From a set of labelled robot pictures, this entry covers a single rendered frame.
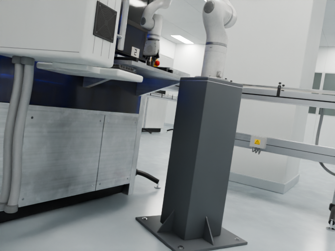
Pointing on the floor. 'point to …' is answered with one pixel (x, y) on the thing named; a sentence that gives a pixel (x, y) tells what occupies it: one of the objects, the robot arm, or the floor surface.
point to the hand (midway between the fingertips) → (150, 64)
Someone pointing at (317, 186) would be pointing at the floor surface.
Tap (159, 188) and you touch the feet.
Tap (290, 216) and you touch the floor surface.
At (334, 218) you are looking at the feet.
